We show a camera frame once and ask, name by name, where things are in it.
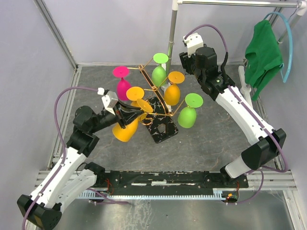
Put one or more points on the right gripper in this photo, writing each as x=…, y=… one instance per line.
x=186, y=61

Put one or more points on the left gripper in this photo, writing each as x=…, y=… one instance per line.
x=125, y=117

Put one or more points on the orange wine glass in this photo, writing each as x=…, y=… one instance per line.
x=133, y=94
x=125, y=134
x=172, y=93

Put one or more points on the orange wine glass front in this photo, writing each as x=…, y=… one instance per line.
x=125, y=134

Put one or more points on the green wine glass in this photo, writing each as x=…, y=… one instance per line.
x=187, y=116
x=159, y=73

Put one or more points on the pink plastic cup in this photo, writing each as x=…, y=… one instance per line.
x=121, y=72

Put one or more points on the green wine glass front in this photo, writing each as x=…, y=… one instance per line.
x=187, y=116

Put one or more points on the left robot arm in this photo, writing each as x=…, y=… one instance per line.
x=46, y=204

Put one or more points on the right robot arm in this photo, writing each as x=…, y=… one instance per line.
x=265, y=142

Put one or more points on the gold wine glass rack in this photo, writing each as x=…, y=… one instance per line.
x=161, y=126

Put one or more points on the green cloth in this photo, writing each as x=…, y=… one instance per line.
x=263, y=56

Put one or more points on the blue clothes hanger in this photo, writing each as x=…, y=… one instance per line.
x=290, y=41

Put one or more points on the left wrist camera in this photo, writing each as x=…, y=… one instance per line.
x=109, y=99

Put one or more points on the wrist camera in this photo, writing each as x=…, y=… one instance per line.
x=109, y=99
x=193, y=42

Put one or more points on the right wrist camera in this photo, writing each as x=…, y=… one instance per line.
x=193, y=42

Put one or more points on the silver clothes rail stand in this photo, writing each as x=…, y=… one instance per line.
x=300, y=9

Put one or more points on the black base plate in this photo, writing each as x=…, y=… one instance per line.
x=167, y=183

